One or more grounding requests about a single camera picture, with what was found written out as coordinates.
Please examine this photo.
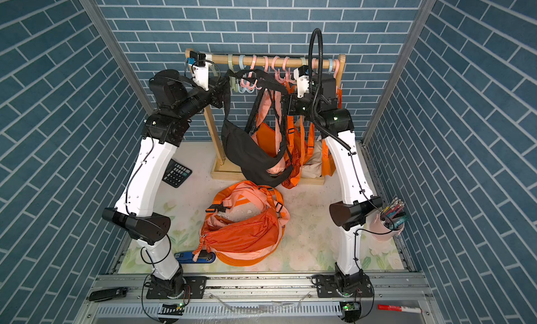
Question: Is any wooden hanging rack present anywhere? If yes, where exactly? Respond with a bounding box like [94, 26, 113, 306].
[204, 54, 346, 185]

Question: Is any red white marker pen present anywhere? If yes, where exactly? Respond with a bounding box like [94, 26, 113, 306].
[377, 304, 422, 314]

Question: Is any black desk calculator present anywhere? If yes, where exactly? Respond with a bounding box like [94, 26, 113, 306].
[162, 159, 192, 188]

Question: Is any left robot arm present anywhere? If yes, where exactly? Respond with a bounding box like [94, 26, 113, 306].
[102, 70, 229, 299]

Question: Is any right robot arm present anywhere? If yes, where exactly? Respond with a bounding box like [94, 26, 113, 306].
[284, 29, 382, 297]

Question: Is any dark red-orange bag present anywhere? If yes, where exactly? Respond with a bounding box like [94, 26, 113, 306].
[192, 180, 282, 262]

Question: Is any blue black stapler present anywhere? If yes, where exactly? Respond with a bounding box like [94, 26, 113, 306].
[174, 250, 216, 264]

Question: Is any orange bag behind black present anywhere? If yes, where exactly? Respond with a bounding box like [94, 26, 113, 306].
[253, 82, 317, 190]

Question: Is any pink pen cup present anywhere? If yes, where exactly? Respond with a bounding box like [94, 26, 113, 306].
[369, 197, 409, 242]

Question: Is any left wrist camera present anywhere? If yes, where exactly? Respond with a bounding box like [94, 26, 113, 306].
[187, 51, 209, 91]

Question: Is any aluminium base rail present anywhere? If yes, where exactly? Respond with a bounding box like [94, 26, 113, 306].
[75, 272, 444, 323]

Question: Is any far right orange bag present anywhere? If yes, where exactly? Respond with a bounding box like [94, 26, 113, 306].
[321, 86, 343, 177]

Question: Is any black sling bag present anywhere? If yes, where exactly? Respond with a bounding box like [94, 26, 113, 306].
[221, 69, 290, 186]

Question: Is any large pink sling bag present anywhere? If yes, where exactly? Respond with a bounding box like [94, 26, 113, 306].
[205, 182, 291, 258]

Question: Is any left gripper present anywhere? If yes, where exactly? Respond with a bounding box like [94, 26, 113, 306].
[174, 75, 229, 124]

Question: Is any black remote on rail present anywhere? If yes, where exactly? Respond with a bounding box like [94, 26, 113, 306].
[88, 287, 128, 302]

